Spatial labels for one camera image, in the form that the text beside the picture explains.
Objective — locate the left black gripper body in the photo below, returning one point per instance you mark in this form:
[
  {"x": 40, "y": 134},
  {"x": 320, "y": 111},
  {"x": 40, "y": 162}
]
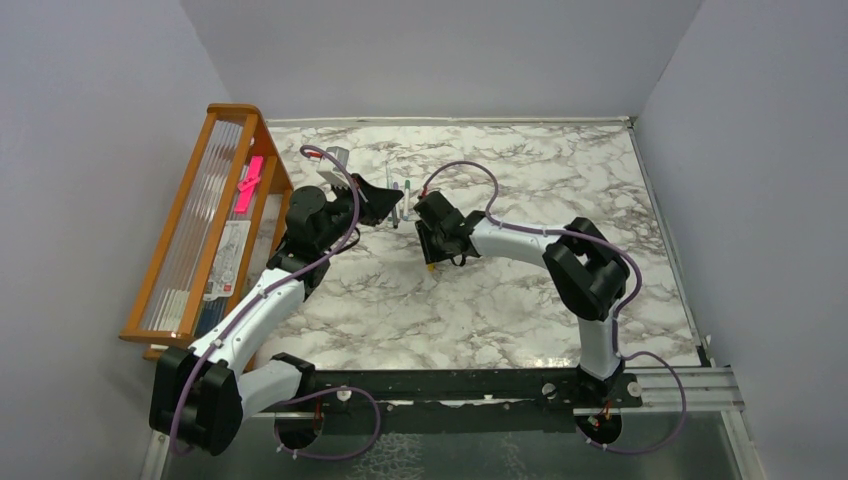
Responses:
[{"x": 348, "y": 205}]

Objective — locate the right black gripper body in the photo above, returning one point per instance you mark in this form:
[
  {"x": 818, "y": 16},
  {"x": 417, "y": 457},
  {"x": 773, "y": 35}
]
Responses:
[{"x": 431, "y": 242}]

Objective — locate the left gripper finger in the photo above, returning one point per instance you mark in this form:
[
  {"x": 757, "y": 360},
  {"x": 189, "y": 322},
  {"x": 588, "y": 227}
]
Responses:
[
  {"x": 381, "y": 208},
  {"x": 368, "y": 191}
]

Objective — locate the white pen brown tip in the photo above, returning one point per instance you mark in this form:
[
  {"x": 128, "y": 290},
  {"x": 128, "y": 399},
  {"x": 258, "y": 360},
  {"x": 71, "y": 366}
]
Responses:
[{"x": 407, "y": 204}]

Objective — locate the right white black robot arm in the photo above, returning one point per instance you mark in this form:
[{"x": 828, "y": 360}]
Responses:
[{"x": 589, "y": 275}]

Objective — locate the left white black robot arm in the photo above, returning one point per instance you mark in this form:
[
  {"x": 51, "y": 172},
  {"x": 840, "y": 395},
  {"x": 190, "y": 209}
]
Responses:
[{"x": 202, "y": 394}]

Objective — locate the pink clip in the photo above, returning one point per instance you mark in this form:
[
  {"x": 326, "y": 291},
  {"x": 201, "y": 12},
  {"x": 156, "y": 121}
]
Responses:
[{"x": 248, "y": 184}]

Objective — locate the wooden rack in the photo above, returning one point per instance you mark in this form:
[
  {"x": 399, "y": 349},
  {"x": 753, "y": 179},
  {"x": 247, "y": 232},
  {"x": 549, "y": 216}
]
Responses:
[{"x": 169, "y": 309}]

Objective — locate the black mounting rail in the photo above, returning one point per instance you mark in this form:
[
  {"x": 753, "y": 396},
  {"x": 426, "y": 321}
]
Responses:
[{"x": 352, "y": 402}]

